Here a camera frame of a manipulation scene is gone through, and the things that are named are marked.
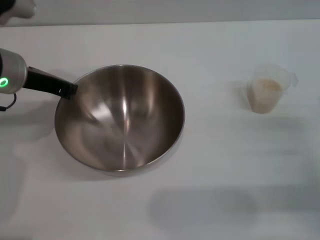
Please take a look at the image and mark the clear plastic measuring cup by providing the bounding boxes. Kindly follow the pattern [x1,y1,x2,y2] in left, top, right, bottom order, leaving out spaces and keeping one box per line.
[247,63,300,115]

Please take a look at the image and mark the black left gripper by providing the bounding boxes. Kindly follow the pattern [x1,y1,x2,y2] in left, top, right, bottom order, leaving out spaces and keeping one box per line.
[24,66,79,101]

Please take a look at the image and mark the white rice grains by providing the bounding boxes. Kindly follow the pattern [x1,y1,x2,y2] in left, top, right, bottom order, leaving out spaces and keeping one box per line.
[251,77,283,114]

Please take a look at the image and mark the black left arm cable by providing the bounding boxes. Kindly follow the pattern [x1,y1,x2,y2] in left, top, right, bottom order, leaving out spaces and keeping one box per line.
[0,92,17,112]

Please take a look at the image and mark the stainless steel mixing bowl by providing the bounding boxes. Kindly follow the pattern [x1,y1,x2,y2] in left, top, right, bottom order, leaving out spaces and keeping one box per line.
[54,64,186,173]

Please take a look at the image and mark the white rounded object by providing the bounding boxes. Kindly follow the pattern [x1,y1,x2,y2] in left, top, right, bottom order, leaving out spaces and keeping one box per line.
[0,0,37,26]

